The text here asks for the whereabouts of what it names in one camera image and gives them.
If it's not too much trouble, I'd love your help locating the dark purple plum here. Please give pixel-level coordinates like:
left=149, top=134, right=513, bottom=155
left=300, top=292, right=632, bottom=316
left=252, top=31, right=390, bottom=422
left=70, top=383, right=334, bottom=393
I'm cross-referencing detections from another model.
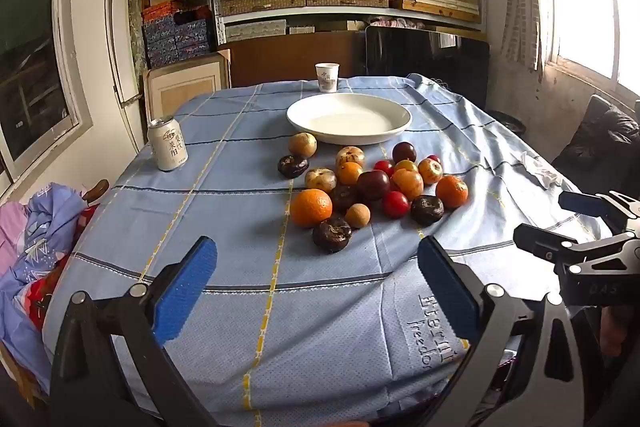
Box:
left=392, top=141, right=417, bottom=164

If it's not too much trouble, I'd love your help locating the white beverage can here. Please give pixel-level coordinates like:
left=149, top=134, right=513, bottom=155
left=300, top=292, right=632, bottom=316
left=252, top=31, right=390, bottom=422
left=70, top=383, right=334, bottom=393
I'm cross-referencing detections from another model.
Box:
left=147, top=116, right=189, bottom=172

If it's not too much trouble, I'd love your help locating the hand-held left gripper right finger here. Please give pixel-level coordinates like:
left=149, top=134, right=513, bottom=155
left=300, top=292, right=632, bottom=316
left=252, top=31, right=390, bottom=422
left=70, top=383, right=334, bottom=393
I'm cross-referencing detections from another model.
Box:
left=417, top=236, right=586, bottom=427

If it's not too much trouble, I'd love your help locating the tan round fruit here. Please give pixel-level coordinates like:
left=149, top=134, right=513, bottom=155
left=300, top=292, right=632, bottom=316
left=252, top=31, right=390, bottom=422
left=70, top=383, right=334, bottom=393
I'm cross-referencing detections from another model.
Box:
left=335, top=146, right=366, bottom=168
left=289, top=132, right=318, bottom=158
left=305, top=168, right=338, bottom=194

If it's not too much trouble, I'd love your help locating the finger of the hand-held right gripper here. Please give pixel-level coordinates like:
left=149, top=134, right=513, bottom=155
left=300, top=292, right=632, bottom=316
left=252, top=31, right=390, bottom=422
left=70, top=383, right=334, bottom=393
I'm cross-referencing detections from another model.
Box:
left=558, top=191, right=640, bottom=228
left=513, top=223, right=640, bottom=266

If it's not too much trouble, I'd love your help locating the grey marble slab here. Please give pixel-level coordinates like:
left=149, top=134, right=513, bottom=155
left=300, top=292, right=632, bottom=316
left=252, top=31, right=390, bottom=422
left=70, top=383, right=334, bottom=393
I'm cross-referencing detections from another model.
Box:
left=126, top=0, right=149, bottom=75

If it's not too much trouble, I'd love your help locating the black round stool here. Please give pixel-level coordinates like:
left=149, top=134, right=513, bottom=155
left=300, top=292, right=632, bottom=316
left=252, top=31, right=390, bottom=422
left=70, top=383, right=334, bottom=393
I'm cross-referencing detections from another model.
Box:
left=487, top=108, right=526, bottom=138

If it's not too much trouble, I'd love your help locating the dark window with white frame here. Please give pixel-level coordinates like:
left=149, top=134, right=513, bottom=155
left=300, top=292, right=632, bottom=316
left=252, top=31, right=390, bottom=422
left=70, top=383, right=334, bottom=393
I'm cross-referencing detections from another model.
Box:
left=0, top=0, right=93, bottom=202

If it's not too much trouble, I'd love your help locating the large orange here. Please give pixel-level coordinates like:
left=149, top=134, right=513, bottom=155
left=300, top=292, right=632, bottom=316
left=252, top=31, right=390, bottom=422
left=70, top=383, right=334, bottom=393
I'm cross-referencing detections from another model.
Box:
left=290, top=188, right=334, bottom=229

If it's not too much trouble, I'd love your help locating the brown wooden board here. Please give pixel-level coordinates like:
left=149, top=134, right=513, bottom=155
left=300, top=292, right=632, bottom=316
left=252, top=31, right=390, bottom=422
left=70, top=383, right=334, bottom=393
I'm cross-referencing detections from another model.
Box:
left=220, top=32, right=368, bottom=88

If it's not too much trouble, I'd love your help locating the large dark brown mangosteen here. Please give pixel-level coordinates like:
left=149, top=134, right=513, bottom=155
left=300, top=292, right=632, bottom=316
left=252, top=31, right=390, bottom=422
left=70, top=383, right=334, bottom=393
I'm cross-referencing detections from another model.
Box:
left=312, top=216, right=353, bottom=254

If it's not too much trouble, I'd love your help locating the brown wooden handle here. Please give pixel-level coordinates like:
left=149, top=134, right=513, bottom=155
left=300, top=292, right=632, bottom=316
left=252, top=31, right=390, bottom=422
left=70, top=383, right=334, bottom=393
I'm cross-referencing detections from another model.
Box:
left=82, top=179, right=111, bottom=208

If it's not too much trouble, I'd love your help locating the long white strip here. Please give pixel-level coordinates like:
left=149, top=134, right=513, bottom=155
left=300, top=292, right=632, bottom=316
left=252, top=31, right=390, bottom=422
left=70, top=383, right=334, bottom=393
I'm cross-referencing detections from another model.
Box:
left=104, top=0, right=143, bottom=155

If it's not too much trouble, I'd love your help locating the blue checked tablecloth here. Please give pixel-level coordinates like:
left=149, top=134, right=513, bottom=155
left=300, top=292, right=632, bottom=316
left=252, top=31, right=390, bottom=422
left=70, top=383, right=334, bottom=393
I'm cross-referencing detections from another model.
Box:
left=42, top=74, right=616, bottom=427

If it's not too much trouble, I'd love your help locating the small tan longan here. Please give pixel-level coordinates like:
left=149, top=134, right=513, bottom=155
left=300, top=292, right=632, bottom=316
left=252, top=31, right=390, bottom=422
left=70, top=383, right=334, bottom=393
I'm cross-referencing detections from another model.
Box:
left=345, top=203, right=371, bottom=229

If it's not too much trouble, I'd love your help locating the wooden picture frame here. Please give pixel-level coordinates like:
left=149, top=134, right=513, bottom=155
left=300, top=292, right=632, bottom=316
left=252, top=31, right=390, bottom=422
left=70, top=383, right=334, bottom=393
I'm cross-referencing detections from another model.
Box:
left=143, top=49, right=232, bottom=120

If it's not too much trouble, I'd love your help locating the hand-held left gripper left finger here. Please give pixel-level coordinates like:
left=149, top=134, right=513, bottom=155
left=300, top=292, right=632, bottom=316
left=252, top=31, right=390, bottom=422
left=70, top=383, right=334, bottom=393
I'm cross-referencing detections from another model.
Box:
left=50, top=236, right=219, bottom=427

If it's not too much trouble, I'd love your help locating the black glossy panel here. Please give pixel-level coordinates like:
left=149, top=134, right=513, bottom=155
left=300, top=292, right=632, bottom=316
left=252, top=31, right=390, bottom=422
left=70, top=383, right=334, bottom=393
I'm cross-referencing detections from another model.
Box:
left=365, top=26, right=491, bottom=110

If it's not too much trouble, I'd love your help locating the blue printed blanket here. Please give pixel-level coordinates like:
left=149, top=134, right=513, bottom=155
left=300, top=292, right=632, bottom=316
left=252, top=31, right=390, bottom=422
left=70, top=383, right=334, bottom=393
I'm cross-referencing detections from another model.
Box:
left=0, top=182, right=101, bottom=358

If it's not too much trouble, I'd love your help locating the dark red plum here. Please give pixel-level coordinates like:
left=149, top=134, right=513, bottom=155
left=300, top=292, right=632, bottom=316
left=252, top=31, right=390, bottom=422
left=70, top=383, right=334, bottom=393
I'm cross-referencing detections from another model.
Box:
left=357, top=170, right=391, bottom=202

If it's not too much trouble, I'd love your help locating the orange persimmon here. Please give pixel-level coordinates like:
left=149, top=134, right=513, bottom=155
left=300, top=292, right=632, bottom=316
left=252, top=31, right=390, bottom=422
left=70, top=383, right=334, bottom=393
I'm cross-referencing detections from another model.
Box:
left=390, top=168, right=425, bottom=202

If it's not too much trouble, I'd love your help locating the white paper cup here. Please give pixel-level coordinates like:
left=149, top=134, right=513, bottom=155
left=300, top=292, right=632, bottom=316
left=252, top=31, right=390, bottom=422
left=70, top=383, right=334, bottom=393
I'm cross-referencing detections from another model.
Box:
left=315, top=62, right=340, bottom=94

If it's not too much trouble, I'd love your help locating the white plate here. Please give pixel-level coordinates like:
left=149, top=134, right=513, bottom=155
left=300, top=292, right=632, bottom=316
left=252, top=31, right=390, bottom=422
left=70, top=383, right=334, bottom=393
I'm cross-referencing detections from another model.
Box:
left=286, top=93, right=413, bottom=146

